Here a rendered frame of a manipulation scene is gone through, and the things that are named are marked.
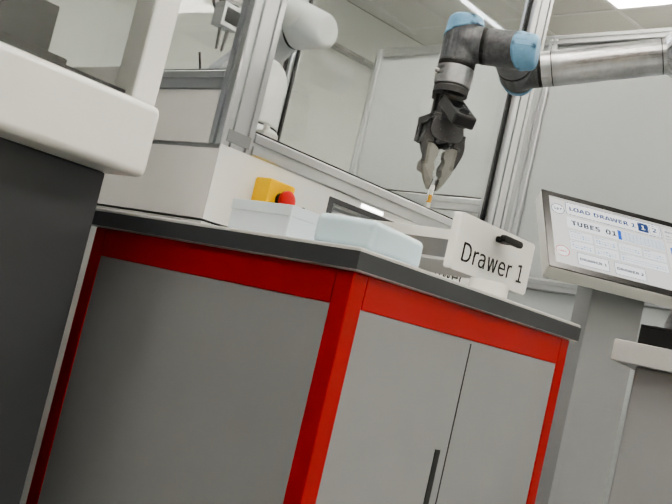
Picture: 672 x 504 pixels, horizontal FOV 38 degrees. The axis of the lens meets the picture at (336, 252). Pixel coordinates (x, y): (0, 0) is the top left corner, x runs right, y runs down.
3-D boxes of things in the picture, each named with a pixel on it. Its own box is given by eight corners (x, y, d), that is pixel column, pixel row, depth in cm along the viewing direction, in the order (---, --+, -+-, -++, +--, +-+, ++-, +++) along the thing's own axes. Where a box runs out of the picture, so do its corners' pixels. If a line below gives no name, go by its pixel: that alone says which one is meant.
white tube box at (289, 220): (324, 253, 142) (332, 219, 142) (284, 240, 135) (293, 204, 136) (265, 243, 150) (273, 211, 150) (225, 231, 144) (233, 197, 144)
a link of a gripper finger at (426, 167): (419, 190, 196) (430, 148, 197) (430, 188, 191) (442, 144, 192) (405, 186, 195) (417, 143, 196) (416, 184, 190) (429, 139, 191)
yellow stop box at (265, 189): (290, 223, 188) (298, 187, 189) (265, 214, 183) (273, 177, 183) (272, 220, 191) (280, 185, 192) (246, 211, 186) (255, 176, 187)
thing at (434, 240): (515, 286, 202) (521, 257, 202) (448, 260, 183) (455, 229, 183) (369, 262, 228) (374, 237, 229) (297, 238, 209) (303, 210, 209)
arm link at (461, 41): (486, 11, 191) (445, 7, 194) (474, 64, 190) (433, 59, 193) (491, 26, 199) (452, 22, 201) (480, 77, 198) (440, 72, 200)
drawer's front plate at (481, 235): (524, 295, 202) (535, 244, 203) (449, 267, 180) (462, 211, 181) (517, 294, 203) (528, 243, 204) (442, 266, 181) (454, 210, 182)
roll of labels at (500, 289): (508, 310, 171) (512, 288, 171) (500, 305, 164) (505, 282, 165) (470, 302, 173) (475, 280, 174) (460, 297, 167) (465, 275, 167)
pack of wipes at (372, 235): (362, 262, 141) (369, 232, 142) (419, 272, 136) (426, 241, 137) (309, 241, 129) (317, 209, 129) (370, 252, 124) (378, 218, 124)
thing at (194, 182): (486, 311, 254) (497, 257, 255) (202, 218, 178) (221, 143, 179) (242, 265, 317) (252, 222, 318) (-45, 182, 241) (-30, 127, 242)
